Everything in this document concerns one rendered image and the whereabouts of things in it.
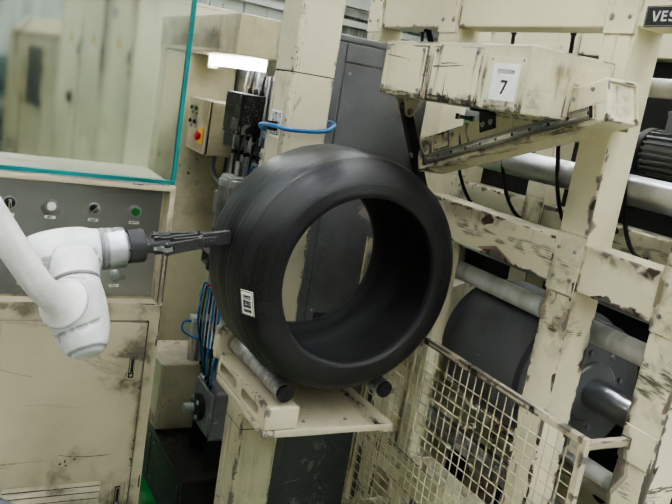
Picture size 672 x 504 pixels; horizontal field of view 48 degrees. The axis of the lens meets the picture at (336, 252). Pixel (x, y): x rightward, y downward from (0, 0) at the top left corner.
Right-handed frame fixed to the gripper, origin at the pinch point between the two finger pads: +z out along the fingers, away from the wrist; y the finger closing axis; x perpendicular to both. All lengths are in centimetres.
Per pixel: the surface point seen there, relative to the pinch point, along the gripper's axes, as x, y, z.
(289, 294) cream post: 26.1, 26.7, 30.2
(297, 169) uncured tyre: -15.9, -4.9, 18.1
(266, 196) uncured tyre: -10.2, -5.4, 10.3
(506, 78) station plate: -38, -29, 57
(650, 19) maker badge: -51, -36, 90
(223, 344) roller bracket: 37.2, 24.2, 9.5
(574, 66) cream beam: -41, -35, 70
